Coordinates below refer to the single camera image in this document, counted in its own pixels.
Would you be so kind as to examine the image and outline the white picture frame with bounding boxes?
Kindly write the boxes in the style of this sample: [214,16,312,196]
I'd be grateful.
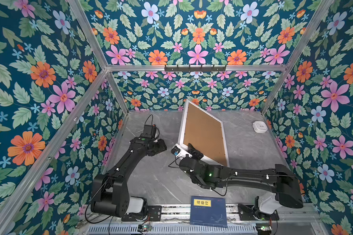
[176,99,230,168]

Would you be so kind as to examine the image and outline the brown frame backing board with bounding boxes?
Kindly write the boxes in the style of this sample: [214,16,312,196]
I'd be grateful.
[183,103,227,166]

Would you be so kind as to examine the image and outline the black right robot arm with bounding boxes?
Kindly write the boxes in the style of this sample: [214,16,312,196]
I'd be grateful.
[171,144,304,214]

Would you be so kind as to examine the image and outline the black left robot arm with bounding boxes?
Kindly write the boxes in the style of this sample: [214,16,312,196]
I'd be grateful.
[90,124,167,218]

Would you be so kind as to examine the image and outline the blue booklet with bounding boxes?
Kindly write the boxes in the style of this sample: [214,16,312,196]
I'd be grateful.
[190,196,227,228]

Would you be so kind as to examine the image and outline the white round device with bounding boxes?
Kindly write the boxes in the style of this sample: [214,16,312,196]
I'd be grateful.
[253,120,268,134]

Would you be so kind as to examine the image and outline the small circuit board right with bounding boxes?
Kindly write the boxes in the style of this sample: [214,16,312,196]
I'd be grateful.
[256,226,272,235]

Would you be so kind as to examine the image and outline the small circuit board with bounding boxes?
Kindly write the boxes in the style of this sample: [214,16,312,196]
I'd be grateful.
[256,226,272,235]
[137,224,153,233]

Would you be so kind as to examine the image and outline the small circuit board left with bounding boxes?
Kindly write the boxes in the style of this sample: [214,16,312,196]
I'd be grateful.
[137,224,153,233]

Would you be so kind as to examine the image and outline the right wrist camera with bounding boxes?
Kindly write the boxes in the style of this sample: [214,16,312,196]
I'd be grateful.
[171,145,189,158]

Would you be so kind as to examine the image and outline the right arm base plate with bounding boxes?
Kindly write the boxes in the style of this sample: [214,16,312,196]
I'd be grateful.
[238,204,279,221]

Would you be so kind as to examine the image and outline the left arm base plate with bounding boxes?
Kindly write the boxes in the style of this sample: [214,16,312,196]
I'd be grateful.
[121,205,162,222]

